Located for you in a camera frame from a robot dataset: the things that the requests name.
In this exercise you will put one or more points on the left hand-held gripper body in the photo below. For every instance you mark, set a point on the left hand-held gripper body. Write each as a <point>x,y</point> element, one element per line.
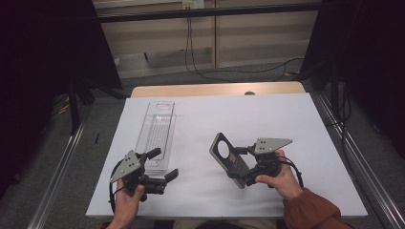
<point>129,165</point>

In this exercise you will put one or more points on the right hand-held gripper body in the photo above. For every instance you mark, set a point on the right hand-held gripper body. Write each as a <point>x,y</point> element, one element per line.
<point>270,144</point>

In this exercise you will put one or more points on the dark cartoon print phone case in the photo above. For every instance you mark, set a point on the dark cartoon print phone case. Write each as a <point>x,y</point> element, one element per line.
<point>237,165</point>

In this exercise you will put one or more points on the clear plastic tray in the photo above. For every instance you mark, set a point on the clear plastic tray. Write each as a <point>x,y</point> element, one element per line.
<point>156,133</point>

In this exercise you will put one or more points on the person's left hand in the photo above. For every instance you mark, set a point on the person's left hand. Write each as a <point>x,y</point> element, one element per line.
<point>125,203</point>

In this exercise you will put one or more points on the person's right hand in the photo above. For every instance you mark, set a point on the person's right hand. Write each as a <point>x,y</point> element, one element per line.
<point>285,184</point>

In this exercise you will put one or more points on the small black floor item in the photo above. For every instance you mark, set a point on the small black floor item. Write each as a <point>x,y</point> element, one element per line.
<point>97,138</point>

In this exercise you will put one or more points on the white table cover sheet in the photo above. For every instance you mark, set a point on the white table cover sheet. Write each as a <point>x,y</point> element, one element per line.
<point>197,120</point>

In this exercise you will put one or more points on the light wooden table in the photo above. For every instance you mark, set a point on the light wooden table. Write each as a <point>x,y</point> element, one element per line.
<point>207,89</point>

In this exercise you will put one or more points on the black metal stand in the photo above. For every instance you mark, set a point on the black metal stand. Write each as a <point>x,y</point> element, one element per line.
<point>74,105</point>

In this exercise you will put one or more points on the black curtain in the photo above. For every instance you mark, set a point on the black curtain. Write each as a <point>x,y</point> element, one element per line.
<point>38,63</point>
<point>366,63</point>

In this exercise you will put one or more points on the black horizontal bar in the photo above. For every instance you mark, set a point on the black horizontal bar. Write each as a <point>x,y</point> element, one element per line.
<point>207,12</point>

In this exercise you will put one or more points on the aluminium floor rail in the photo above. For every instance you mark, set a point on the aluminium floor rail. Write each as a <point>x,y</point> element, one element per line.
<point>366,165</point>
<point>54,181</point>

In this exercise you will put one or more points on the white wall socket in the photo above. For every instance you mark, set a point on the white wall socket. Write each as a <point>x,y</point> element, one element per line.
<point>193,4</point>

